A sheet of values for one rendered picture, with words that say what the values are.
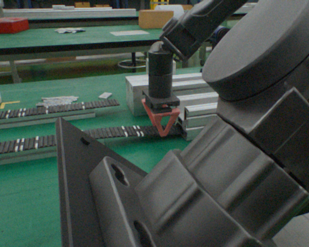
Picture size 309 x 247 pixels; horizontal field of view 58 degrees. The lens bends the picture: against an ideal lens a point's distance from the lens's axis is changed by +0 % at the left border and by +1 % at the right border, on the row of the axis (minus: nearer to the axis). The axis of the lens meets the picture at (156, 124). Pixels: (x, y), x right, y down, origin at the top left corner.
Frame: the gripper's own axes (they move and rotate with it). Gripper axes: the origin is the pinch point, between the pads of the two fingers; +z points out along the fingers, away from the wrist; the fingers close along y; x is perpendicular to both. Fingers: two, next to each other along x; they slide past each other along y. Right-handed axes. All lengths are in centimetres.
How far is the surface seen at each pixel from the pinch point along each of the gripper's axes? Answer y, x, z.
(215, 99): 2.1, -16.5, -5.1
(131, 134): -1.5, 7.8, -0.3
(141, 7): 1037, -287, 35
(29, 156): -1.9, 31.0, 1.2
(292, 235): 1, -58, 58
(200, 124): -5.1, -8.7, -2.2
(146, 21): 205, -58, -4
